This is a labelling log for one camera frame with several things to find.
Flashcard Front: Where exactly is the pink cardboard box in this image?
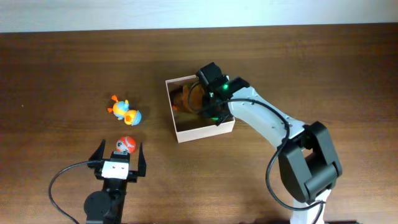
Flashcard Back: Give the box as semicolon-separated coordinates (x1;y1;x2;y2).
165;75;235;143

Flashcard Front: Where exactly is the orange blue duck toy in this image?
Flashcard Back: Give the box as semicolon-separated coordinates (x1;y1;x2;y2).
107;95;142;126

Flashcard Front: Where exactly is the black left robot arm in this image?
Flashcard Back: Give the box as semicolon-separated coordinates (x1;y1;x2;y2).
84;141;146;224

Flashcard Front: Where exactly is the brown plush chicken toy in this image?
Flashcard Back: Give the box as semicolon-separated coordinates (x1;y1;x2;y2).
169;82;205;113

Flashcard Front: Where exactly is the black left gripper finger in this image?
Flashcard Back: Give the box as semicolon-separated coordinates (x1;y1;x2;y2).
137;143;147;177
88;139;106;161

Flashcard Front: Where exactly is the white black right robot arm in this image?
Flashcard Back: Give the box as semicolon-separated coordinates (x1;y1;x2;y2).
192;63;343;224

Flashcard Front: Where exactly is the red white ball toy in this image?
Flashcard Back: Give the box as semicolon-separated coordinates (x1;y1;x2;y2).
116;136;136;153

